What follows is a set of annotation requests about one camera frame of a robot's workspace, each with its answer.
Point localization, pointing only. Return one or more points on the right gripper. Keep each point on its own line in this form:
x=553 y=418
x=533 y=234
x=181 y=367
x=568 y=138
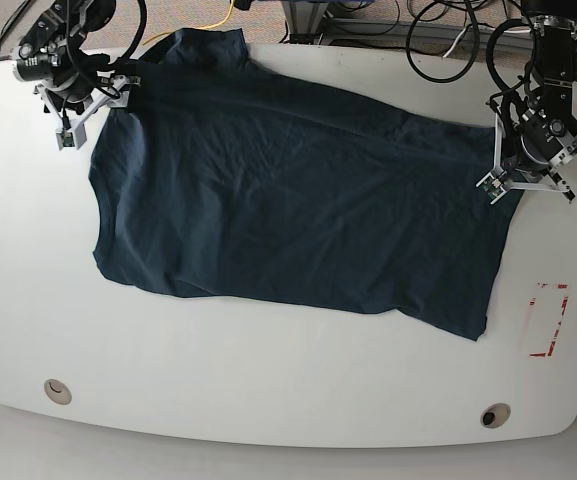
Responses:
x=74 y=100

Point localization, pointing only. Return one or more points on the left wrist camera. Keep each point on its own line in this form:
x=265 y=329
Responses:
x=493 y=186

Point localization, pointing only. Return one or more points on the table cable grommet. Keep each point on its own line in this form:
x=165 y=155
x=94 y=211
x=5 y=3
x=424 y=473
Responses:
x=57 y=392
x=495 y=416

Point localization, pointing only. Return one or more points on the dark blue t-shirt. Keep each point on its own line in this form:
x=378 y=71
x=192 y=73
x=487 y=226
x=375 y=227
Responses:
x=222 y=178

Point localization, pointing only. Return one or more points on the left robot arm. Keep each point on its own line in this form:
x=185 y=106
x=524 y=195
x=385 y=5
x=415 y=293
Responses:
x=550 y=71

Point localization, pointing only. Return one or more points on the left table cable grommet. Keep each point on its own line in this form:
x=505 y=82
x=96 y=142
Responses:
x=57 y=392

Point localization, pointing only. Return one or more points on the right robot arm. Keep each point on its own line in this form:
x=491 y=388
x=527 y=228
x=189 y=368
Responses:
x=55 y=42

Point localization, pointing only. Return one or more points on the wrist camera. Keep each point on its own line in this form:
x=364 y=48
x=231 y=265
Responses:
x=493 y=186
x=74 y=137

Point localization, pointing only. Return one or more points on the right table cable grommet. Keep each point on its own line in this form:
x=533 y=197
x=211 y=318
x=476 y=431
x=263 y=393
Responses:
x=495 y=416

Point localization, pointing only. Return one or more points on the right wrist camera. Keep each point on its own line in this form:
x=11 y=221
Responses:
x=74 y=137

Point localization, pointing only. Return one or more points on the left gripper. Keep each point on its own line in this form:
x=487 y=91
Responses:
x=529 y=152

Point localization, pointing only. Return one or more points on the red tape rectangle marking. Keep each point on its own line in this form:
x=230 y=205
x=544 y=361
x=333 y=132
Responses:
x=547 y=313

